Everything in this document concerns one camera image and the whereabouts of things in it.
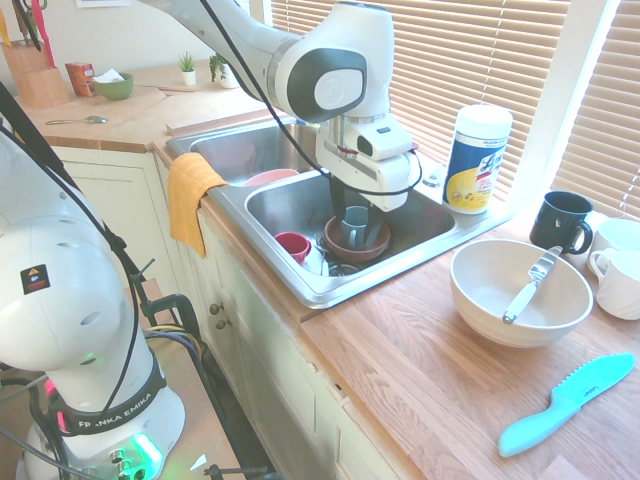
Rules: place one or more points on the brown bowl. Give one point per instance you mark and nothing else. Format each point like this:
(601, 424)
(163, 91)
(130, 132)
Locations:
(350, 252)

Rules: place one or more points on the green bowl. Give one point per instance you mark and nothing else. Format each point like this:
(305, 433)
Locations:
(114, 90)

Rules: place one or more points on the white mug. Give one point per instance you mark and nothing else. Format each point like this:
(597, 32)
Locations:
(622, 235)
(620, 290)

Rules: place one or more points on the teal plastic knife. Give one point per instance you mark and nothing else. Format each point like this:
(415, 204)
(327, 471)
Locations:
(575, 395)

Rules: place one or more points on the red cup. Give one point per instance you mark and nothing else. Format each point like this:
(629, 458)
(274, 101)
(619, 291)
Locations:
(292, 247)

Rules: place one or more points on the metal spoon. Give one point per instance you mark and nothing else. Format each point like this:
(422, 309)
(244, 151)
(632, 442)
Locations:
(95, 119)

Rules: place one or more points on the trailing plant white pot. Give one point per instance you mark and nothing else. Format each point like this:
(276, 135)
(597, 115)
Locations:
(225, 77)

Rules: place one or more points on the pink bowl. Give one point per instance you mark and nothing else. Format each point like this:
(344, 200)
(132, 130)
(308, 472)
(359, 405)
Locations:
(270, 177)

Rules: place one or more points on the wide wooden window blind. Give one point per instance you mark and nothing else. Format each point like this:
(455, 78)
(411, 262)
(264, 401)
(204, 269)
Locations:
(450, 50)

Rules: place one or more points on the Lysol wipes canister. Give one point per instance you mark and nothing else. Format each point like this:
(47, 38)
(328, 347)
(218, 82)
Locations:
(475, 165)

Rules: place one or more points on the white sink sprayer cap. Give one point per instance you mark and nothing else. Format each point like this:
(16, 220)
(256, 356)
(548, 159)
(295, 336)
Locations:
(434, 180)

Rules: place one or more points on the cream kitchen cabinet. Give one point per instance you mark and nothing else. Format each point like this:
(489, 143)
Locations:
(280, 360)

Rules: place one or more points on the narrow wooden window blind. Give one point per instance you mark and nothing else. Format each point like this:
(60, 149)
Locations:
(615, 100)

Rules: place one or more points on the orange carton box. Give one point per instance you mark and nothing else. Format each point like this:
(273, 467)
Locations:
(79, 77)

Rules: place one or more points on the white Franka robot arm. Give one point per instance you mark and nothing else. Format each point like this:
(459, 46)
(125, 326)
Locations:
(55, 300)

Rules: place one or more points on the black mug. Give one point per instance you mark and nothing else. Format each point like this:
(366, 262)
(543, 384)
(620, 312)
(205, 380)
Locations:
(555, 225)

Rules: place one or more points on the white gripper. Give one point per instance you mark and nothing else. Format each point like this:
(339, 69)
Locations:
(385, 185)

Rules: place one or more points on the dark cabinet knob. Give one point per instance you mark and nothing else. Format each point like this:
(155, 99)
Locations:
(220, 325)
(216, 308)

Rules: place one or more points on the wooden knife block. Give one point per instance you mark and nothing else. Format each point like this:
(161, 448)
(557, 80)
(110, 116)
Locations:
(37, 82)

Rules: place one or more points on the large beige bowl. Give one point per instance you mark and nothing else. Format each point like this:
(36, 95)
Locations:
(540, 325)

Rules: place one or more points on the grey-blue cup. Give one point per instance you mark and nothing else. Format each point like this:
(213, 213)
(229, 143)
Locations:
(356, 217)

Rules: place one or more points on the white paper napkin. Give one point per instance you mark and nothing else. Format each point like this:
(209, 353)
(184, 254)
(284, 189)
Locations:
(107, 76)

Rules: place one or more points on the metal sink drain strainer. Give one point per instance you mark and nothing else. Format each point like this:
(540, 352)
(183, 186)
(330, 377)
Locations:
(344, 270)

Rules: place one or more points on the orange dish cloth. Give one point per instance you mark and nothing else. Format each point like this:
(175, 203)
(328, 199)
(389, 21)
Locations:
(187, 200)

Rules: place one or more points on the stainless steel double sink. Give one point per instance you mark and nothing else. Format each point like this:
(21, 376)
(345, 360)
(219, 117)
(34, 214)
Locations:
(280, 205)

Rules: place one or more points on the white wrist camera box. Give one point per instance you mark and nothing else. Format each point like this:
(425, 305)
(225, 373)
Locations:
(382, 140)

